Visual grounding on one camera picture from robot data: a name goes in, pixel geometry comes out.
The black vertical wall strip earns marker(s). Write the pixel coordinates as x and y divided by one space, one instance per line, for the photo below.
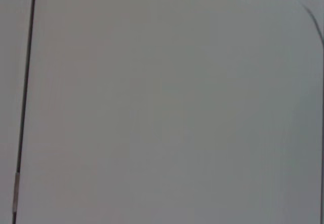
27 69

